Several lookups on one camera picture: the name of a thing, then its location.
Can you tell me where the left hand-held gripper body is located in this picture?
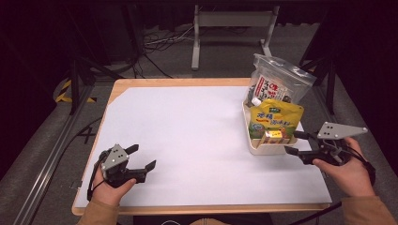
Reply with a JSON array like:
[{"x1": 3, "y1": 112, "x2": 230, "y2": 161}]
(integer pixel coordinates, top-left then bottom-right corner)
[{"x1": 99, "y1": 143, "x2": 147, "y2": 189}]

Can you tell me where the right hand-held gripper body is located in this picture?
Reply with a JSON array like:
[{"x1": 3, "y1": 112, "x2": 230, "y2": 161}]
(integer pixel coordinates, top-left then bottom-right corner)
[{"x1": 301, "y1": 121, "x2": 369, "y2": 166}]

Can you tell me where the white plastic tray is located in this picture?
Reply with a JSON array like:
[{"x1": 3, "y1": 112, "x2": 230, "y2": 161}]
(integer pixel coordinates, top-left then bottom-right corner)
[{"x1": 242, "y1": 99, "x2": 300, "y2": 157}]

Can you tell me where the yellow spout pouch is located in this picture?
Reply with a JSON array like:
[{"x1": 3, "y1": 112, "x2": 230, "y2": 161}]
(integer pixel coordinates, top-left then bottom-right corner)
[{"x1": 248, "y1": 97, "x2": 305, "y2": 141}]

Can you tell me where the clear bag of dried seaweed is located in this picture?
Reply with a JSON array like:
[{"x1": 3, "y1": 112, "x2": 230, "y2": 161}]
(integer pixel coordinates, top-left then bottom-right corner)
[{"x1": 245, "y1": 52, "x2": 318, "y2": 109}]

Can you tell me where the person's left hand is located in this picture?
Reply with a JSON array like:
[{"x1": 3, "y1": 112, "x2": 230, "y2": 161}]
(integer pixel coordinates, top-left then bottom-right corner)
[{"x1": 92, "y1": 164, "x2": 138, "y2": 206}]

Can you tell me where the person's right hand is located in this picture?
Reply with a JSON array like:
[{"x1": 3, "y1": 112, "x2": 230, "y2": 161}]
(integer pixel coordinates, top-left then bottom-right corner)
[{"x1": 312, "y1": 137, "x2": 376, "y2": 198}]

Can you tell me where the black tripod stand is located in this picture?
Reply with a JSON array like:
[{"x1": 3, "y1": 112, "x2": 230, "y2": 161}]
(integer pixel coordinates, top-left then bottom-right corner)
[
  {"x1": 298, "y1": 6, "x2": 338, "y2": 115},
  {"x1": 64, "y1": 0, "x2": 126, "y2": 116}
]

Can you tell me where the yellow and black hazard tape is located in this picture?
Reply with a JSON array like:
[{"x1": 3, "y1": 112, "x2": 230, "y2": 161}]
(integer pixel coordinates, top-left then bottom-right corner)
[{"x1": 54, "y1": 79, "x2": 98, "y2": 104}]

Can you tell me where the white metal stand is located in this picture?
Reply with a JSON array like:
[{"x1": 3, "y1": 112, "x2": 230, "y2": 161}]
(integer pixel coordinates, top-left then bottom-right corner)
[{"x1": 191, "y1": 4, "x2": 281, "y2": 71}]

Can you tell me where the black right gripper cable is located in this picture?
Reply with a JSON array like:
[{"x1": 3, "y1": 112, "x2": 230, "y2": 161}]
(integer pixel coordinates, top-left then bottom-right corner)
[{"x1": 343, "y1": 143, "x2": 376, "y2": 186}]

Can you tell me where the bundle of floor cables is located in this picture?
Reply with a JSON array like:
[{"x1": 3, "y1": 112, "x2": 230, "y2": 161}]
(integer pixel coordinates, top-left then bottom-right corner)
[{"x1": 130, "y1": 25, "x2": 195, "y2": 79}]

